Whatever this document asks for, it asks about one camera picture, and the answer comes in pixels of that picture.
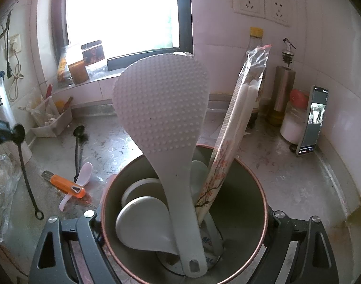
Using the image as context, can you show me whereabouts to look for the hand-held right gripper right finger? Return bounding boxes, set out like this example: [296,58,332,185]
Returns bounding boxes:
[248,211,339,284]

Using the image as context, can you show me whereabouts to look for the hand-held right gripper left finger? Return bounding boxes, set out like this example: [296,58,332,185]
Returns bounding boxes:
[28,210,122,284]

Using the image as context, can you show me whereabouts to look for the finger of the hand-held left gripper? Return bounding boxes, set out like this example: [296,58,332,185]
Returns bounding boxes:
[0,116,17,150]

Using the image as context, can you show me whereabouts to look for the black plastic ladle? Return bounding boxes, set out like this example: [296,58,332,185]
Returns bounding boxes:
[12,124,43,220]

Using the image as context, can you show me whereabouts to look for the orange handled serrated knife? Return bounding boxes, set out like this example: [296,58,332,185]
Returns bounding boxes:
[41,170,87,199]

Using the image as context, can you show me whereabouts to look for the pink metal cup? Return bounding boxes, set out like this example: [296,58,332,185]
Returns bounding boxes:
[100,143,270,284]

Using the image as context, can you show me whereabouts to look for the black plastic spoon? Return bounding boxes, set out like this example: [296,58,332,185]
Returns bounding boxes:
[73,125,86,182]

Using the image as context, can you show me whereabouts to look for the chopsticks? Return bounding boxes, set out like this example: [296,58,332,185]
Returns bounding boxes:
[195,44,273,224]

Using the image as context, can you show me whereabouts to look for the white rice paddle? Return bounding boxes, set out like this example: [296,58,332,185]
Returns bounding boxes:
[112,54,211,278]

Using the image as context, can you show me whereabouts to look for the white pipe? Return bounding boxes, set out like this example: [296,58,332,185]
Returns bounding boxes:
[0,75,33,164]

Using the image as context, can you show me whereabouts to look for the white plastic bin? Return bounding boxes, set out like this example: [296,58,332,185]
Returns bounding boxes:
[30,95,74,138]

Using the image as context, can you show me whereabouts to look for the clear plastic bag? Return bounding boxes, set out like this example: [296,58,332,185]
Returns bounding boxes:
[0,154,23,243]

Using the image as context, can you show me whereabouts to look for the yellow wooden board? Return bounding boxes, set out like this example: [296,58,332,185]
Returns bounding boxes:
[346,197,361,243]

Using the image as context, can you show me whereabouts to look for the small white plastic spoon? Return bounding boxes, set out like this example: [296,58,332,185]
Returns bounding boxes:
[59,162,94,212]

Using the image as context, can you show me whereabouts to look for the plastic jar with orange contents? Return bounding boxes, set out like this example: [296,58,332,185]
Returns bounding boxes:
[68,60,89,85]

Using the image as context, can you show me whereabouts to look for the white jar with red lid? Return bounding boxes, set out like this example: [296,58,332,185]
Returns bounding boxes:
[279,89,311,144]

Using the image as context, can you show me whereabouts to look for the black smartphone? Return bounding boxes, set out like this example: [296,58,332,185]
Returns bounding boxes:
[296,85,329,157]

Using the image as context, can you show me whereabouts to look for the black lid jar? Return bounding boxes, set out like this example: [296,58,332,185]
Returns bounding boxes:
[81,40,108,71]

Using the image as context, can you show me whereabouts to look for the steel oil bottle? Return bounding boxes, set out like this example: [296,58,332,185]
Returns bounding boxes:
[268,38,297,127]

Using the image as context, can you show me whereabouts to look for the black framed window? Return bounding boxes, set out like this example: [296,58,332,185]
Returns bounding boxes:
[52,0,194,71]

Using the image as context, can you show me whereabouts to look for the yellow cap vinegar bottle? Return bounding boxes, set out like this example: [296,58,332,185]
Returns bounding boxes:
[246,27,268,131]

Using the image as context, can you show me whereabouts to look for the white power cable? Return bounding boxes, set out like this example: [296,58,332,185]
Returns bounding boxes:
[7,44,24,102]

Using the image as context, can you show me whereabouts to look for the wall socket with plug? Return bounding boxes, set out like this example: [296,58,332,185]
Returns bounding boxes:
[7,34,23,56]

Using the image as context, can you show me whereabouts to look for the white wall socket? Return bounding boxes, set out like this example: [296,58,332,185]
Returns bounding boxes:
[264,0,292,27]
[231,0,265,17]

